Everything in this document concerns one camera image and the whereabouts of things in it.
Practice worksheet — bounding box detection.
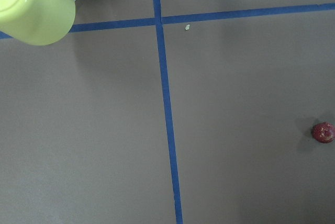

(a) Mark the red strawberry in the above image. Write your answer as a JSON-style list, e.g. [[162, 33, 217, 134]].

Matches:
[[311, 122, 334, 143]]

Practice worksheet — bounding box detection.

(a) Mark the yellow plastic cup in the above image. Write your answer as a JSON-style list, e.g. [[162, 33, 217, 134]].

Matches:
[[1, 0, 75, 46]]

